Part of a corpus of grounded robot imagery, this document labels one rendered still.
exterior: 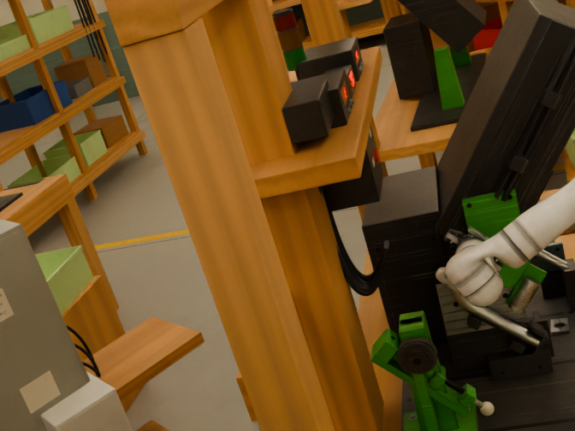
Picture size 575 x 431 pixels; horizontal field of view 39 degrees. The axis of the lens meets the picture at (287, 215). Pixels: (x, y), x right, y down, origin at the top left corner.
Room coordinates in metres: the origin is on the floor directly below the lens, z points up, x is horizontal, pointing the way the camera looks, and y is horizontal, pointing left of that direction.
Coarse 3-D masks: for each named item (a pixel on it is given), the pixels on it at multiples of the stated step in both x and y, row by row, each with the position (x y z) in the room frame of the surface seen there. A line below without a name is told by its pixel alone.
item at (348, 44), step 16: (320, 48) 1.98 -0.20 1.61; (336, 48) 1.91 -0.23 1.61; (352, 48) 1.87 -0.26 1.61; (304, 64) 1.87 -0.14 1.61; (320, 64) 1.86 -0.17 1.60; (336, 64) 1.85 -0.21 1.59; (352, 64) 1.84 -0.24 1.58; (304, 80) 1.67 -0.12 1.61; (320, 80) 1.62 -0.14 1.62; (336, 80) 1.58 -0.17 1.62; (336, 96) 1.51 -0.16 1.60; (336, 112) 1.52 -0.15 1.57
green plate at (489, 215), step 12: (492, 192) 1.62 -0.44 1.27; (504, 192) 1.60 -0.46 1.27; (468, 204) 1.62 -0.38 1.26; (480, 204) 1.61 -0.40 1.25; (492, 204) 1.61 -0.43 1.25; (504, 204) 1.60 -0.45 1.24; (516, 204) 1.59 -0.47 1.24; (468, 216) 1.62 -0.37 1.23; (480, 216) 1.61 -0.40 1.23; (492, 216) 1.60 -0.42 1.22; (504, 216) 1.59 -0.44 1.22; (516, 216) 1.59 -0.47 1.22; (480, 228) 1.60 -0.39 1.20; (492, 228) 1.60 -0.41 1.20; (504, 276) 1.57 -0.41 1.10; (516, 276) 1.56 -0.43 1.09
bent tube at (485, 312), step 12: (468, 228) 1.59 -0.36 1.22; (456, 300) 1.56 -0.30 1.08; (468, 312) 1.55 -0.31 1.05; (480, 312) 1.54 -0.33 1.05; (492, 312) 1.54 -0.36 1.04; (492, 324) 1.53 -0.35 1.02; (504, 324) 1.52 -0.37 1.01; (516, 324) 1.52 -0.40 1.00; (516, 336) 1.51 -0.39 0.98; (528, 336) 1.50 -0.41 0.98; (540, 336) 1.50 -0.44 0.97
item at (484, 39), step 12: (480, 0) 4.81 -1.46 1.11; (492, 0) 4.70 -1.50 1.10; (504, 0) 4.61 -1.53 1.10; (564, 0) 4.82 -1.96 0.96; (408, 12) 5.67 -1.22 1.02; (492, 12) 5.24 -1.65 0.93; (504, 12) 4.69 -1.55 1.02; (492, 24) 5.16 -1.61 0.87; (432, 36) 5.56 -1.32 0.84; (480, 36) 5.03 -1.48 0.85; (492, 36) 4.93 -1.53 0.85; (468, 48) 5.18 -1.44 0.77; (480, 48) 5.05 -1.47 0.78
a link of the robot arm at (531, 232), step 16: (560, 192) 1.29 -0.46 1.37; (544, 208) 1.27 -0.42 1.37; (560, 208) 1.26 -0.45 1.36; (512, 224) 1.28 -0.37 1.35; (528, 224) 1.26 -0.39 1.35; (544, 224) 1.25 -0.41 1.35; (560, 224) 1.25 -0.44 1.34; (512, 240) 1.25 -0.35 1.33; (528, 240) 1.24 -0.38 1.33; (544, 240) 1.24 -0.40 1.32; (528, 256) 1.25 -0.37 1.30
